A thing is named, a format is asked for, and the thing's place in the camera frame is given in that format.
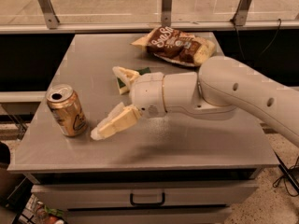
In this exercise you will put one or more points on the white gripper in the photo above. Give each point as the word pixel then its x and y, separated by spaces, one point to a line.
pixel 147 93

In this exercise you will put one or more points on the orange soda can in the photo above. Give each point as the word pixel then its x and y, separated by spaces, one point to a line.
pixel 65 106

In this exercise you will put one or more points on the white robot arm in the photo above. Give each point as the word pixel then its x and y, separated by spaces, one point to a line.
pixel 219 86

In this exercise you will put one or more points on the green yellow sponge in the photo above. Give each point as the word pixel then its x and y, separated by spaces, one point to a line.
pixel 126 77

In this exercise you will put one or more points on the brown snack bag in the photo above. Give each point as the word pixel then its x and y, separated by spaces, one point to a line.
pixel 176 46

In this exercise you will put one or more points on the grey drawer cabinet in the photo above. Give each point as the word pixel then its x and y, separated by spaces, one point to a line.
pixel 202 166

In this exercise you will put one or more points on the dark round object left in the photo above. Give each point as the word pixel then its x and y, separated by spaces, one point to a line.
pixel 4 155

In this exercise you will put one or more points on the colourful items under cabinet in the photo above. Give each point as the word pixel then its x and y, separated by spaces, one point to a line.
pixel 35 212

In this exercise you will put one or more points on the left metal bracket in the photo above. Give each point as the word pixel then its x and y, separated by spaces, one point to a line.
pixel 51 20

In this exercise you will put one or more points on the metal bracket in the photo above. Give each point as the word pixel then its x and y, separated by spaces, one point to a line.
pixel 166 11
pixel 240 16
pixel 51 20

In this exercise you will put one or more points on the black drawer handle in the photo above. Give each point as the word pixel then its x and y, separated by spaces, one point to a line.
pixel 146 200

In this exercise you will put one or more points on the middle metal bracket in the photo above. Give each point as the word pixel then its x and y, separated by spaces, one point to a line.
pixel 166 11

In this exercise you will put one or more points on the right metal bracket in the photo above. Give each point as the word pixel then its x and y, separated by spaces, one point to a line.
pixel 240 16

